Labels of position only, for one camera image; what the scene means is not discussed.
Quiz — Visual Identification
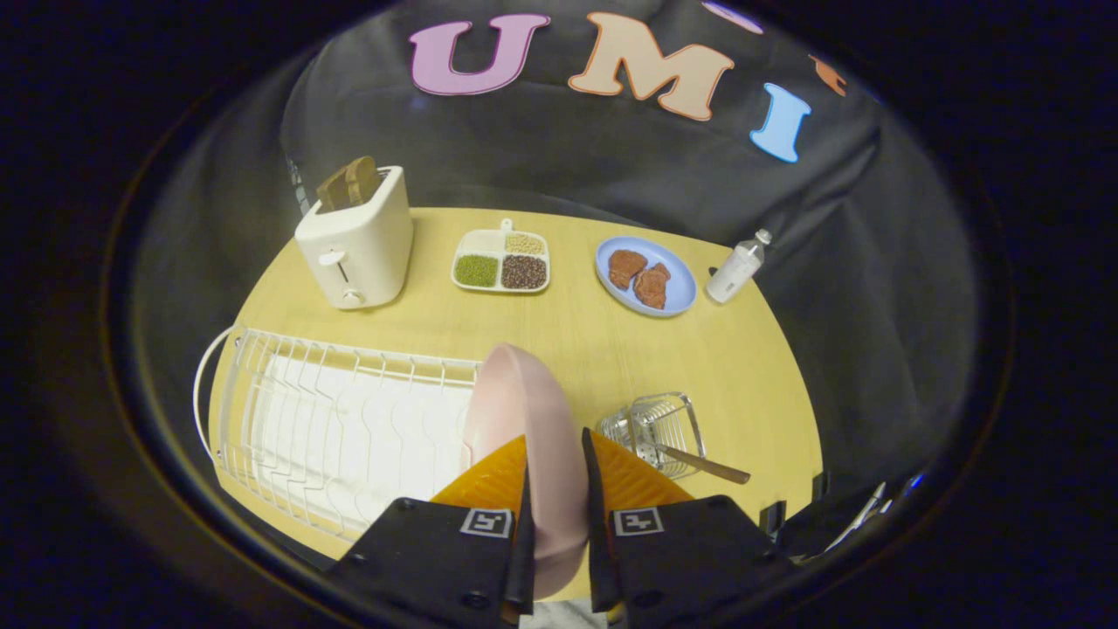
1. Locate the blue plate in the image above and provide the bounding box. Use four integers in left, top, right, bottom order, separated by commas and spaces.
595, 236, 698, 318

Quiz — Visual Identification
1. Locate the white divided tray of beans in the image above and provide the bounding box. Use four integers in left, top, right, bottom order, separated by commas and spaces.
451, 218, 551, 294

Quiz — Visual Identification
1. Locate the brown meat piece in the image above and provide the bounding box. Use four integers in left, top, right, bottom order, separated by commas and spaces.
633, 262, 673, 310
608, 249, 649, 292

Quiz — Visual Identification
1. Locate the black backdrop cloth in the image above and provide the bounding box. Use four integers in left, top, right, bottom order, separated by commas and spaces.
140, 0, 979, 490

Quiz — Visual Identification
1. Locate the small white bottle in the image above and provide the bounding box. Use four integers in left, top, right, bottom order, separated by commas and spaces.
706, 229, 773, 305

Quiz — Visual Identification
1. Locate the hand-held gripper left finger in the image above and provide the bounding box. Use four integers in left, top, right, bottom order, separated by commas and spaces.
328, 435, 536, 628

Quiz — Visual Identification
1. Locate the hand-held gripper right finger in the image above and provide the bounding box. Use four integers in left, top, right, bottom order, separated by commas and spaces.
582, 427, 791, 623

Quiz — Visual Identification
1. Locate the pink plate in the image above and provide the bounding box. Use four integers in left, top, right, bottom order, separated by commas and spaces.
461, 342, 590, 601

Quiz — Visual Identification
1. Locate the white toaster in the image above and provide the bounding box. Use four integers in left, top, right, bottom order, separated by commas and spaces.
294, 165, 415, 311

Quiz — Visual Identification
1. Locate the white wire dish rack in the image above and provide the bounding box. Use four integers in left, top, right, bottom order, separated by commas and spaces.
193, 325, 484, 544

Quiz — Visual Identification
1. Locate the wooden-handled spoon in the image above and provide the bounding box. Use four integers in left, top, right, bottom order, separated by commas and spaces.
644, 439, 751, 486

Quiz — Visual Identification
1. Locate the metal wire basket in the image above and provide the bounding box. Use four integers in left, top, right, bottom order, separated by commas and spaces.
597, 392, 707, 480

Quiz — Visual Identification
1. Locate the brown toast slice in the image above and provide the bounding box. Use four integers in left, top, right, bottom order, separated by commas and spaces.
346, 156, 382, 207
315, 166, 352, 213

